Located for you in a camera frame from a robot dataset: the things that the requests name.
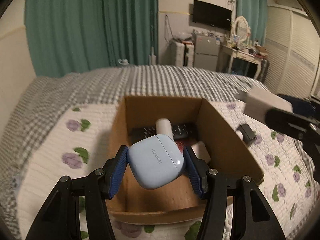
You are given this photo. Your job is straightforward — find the white handheld device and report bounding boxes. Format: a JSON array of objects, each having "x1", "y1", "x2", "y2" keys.
[{"x1": 156, "y1": 118, "x2": 174, "y2": 140}]

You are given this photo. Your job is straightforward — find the white charger cube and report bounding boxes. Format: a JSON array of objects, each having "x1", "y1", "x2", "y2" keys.
[{"x1": 235, "y1": 87, "x2": 293, "y2": 124}]

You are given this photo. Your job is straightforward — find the white suitcase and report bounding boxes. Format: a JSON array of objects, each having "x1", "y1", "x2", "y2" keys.
[{"x1": 171, "y1": 41, "x2": 195, "y2": 67}]

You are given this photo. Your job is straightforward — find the black remote control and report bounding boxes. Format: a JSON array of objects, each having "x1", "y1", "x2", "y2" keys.
[{"x1": 129, "y1": 122, "x2": 199, "y2": 142}]

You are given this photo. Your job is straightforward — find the white floral quilt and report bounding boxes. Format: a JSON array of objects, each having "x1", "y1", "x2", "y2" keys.
[{"x1": 17, "y1": 102, "x2": 319, "y2": 239}]

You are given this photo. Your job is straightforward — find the grey checkered bedsheet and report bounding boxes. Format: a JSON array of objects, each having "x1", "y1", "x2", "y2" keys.
[{"x1": 1, "y1": 65, "x2": 264, "y2": 238}]

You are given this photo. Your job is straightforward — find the black wall television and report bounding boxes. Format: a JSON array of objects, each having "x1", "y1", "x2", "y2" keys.
[{"x1": 192, "y1": 0, "x2": 232, "y2": 31}]

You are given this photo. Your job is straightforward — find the teal corner curtain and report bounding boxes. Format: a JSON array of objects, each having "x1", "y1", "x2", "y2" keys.
[{"x1": 236, "y1": 0, "x2": 268, "y2": 46}]

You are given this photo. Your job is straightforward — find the open cardboard box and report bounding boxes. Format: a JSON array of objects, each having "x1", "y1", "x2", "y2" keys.
[{"x1": 107, "y1": 96, "x2": 264, "y2": 225}]

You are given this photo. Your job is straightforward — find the grey small refrigerator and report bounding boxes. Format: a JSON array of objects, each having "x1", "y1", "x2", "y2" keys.
[{"x1": 194, "y1": 34, "x2": 220, "y2": 72}]

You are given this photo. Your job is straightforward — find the light blue earbuds case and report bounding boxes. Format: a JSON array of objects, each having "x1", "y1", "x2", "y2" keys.
[{"x1": 127, "y1": 134, "x2": 184, "y2": 190}]

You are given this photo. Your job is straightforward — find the oval white vanity mirror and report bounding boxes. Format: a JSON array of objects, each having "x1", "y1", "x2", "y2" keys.
[{"x1": 232, "y1": 16, "x2": 251, "y2": 42}]

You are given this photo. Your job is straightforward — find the dark suitcase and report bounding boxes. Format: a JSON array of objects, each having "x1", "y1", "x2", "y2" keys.
[{"x1": 258, "y1": 59, "x2": 270, "y2": 83}]

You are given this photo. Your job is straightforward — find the white dressing table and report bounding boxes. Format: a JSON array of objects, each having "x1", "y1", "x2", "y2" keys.
[{"x1": 216, "y1": 45, "x2": 262, "y2": 80}]

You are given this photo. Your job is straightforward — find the white louvered wardrobe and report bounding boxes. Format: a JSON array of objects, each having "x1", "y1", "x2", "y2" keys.
[{"x1": 264, "y1": 5, "x2": 319, "y2": 98}]

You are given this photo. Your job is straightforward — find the clear water jug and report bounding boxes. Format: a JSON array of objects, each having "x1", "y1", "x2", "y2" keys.
[{"x1": 118, "y1": 59, "x2": 132, "y2": 67}]

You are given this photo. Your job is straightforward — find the green window curtain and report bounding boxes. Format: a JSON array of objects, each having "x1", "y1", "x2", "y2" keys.
[{"x1": 24, "y1": 0, "x2": 158, "y2": 77}]

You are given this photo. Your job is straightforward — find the black rectangular box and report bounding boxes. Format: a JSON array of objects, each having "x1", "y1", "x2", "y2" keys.
[{"x1": 235, "y1": 124, "x2": 257, "y2": 146}]

